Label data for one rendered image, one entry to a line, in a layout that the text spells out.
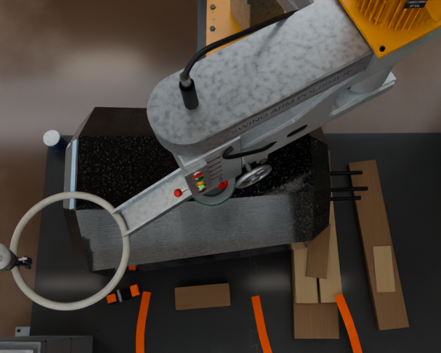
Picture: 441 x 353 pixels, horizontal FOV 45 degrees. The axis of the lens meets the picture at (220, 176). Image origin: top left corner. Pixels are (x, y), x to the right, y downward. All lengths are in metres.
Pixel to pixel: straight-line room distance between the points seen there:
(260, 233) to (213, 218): 0.23
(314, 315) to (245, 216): 0.89
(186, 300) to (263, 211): 0.85
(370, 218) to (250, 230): 0.96
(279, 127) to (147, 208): 0.72
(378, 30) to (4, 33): 2.82
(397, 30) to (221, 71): 0.51
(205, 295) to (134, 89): 1.38
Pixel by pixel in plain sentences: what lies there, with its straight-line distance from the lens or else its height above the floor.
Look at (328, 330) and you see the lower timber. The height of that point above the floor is 0.09.
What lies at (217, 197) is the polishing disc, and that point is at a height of 0.87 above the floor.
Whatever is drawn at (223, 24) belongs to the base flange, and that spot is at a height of 0.78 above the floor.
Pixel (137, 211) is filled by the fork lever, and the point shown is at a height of 0.93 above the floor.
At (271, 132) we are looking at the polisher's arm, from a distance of 1.80.
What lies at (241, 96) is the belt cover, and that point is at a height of 1.72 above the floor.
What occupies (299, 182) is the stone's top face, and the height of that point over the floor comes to 0.85.
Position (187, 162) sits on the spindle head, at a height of 1.56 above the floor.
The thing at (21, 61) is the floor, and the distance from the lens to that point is 3.78.
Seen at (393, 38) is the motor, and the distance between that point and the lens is 1.61.
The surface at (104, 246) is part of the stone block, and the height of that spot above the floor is 0.70.
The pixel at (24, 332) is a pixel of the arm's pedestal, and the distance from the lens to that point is 3.33.
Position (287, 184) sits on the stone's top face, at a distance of 2.33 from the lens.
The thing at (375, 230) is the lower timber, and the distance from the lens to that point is 3.14.
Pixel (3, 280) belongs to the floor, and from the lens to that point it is 3.41.
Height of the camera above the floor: 3.09
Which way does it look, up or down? 75 degrees down
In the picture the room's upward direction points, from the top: 10 degrees counter-clockwise
